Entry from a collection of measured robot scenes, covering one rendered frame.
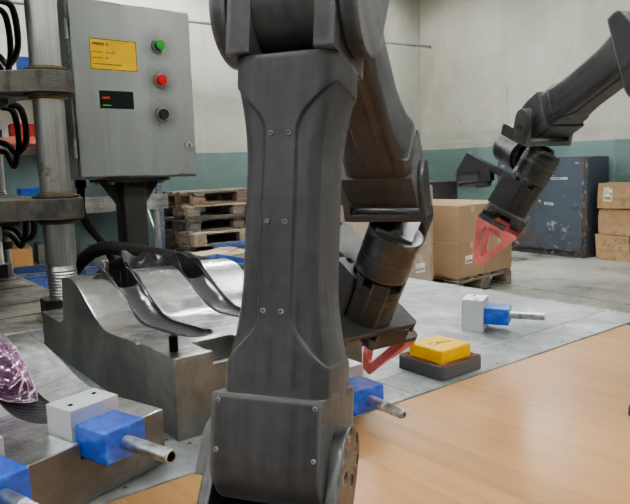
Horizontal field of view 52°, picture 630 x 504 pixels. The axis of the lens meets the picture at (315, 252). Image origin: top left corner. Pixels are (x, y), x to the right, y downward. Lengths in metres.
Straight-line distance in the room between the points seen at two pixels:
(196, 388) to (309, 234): 0.38
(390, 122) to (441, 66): 9.25
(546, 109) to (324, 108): 0.69
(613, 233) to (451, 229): 2.65
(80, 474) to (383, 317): 0.32
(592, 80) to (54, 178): 0.99
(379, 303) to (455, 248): 4.69
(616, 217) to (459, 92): 3.10
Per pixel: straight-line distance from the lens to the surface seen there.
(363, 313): 0.66
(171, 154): 1.63
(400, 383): 0.86
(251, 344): 0.36
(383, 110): 0.52
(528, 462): 0.67
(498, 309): 1.11
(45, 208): 1.38
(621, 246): 7.52
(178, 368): 0.69
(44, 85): 1.38
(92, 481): 0.62
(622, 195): 7.48
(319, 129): 0.36
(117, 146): 1.57
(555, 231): 7.82
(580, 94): 0.98
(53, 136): 1.40
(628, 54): 0.88
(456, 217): 5.31
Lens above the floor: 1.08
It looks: 7 degrees down
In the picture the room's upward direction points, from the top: 2 degrees counter-clockwise
